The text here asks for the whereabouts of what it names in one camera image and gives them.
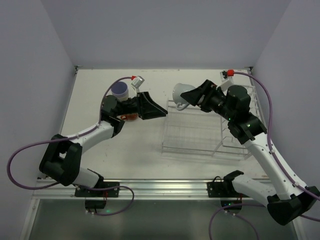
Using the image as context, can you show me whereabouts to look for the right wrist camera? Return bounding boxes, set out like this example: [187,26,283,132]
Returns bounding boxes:
[219,70,234,92]

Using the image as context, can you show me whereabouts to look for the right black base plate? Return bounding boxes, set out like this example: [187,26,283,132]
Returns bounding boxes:
[206,176,248,198]

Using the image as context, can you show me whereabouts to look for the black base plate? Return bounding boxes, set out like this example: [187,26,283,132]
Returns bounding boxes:
[74,181,120,198]
[206,176,248,198]

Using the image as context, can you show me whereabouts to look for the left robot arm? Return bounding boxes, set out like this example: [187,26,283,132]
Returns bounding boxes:
[39,91,168,188]

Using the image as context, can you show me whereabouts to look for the grey mug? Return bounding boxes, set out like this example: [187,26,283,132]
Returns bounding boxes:
[171,82,197,111]

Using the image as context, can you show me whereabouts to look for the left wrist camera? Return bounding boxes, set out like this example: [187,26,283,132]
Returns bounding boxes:
[130,75,145,93]

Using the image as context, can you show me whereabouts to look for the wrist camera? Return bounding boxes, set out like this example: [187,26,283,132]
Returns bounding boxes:
[130,75,145,93]
[219,70,234,92]

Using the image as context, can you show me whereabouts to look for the aluminium mounting rail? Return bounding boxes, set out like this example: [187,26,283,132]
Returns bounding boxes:
[32,177,273,201]

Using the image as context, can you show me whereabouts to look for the white wire dish rack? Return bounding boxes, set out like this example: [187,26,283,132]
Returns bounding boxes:
[161,99,251,160]

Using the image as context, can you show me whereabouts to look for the lavender plastic cup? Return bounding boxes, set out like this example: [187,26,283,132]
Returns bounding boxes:
[111,81,129,101]

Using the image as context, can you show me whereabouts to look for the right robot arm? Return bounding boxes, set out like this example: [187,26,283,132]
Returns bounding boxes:
[180,80,320,226]

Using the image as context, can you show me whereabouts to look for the orange ceramic mug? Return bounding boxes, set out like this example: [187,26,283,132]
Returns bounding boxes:
[120,113,139,121]

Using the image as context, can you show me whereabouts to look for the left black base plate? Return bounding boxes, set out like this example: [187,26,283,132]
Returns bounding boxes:
[74,181,120,198]

